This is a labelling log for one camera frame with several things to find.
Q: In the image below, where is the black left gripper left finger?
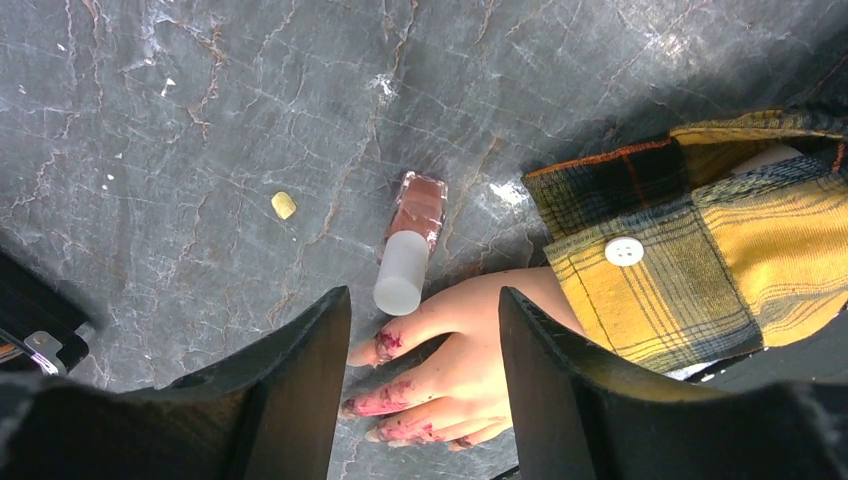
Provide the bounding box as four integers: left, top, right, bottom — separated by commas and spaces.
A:
1, 286, 351, 479

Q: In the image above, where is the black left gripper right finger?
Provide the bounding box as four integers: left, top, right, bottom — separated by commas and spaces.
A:
498, 287, 847, 479

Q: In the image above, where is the pink nail polish bottle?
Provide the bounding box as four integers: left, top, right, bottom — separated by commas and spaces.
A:
378, 171, 448, 262

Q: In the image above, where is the white nail polish cap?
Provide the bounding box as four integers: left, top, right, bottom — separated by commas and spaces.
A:
373, 230, 430, 317

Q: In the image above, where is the mannequin hand with stained nails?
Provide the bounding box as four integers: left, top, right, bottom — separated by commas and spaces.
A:
339, 266, 583, 451

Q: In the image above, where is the small yellow crumb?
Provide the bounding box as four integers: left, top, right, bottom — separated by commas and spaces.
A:
270, 191, 297, 220

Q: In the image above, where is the black poker chip case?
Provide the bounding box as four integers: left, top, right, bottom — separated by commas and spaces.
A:
1, 252, 90, 375

